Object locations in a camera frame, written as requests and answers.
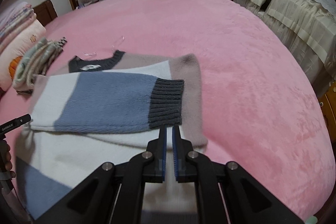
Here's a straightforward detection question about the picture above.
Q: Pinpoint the striped colour-block knit sweater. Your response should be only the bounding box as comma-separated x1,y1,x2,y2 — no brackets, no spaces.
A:
14,35,210,222

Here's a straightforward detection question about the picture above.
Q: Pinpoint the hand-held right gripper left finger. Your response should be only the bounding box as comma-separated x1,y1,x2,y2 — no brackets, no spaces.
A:
37,127,167,224

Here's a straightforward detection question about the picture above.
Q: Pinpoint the stack of folded clothes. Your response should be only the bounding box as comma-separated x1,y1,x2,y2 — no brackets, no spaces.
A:
12,36,68,95

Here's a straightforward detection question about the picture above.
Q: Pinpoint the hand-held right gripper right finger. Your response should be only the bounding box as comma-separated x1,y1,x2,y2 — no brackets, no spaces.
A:
172,126,305,224

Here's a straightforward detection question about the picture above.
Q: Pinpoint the beige pleated furniture cover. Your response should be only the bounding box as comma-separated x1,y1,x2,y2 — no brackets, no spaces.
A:
233,0,336,99

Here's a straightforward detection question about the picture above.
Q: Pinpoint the dark wooden headboard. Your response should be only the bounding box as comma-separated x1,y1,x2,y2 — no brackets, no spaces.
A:
33,0,58,28

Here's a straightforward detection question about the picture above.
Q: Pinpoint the person's left hand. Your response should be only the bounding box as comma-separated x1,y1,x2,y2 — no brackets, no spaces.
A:
5,145,13,172

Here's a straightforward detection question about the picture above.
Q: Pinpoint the pink plush bed blanket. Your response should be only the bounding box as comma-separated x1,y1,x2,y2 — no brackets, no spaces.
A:
0,0,332,222

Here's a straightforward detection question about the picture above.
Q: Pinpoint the yellow wooden drawer cabinet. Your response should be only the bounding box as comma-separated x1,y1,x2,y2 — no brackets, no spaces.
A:
319,81,336,133

